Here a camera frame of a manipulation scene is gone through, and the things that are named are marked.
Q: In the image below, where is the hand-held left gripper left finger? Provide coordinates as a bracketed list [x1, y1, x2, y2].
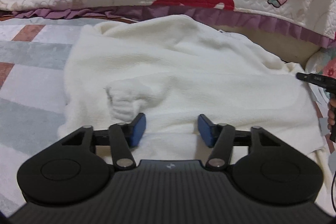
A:
[62, 112, 147, 170]

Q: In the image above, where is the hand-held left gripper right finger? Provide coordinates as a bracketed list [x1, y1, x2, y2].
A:
[197, 114, 280, 170]

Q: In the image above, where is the white fleece garment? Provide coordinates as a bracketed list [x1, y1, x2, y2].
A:
[57, 14, 334, 188]

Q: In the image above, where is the person's right hand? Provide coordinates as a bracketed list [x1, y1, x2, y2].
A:
[327, 97, 336, 128]

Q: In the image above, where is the floral print cloth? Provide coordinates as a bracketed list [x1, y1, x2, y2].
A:
[306, 48, 336, 77]

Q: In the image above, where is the beige bed base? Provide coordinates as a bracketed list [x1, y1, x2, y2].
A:
[210, 23, 322, 69]

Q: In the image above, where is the patterned floor mat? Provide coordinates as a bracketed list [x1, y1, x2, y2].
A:
[0, 17, 336, 216]

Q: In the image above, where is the black cable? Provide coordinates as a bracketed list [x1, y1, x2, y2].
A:
[331, 169, 336, 215]

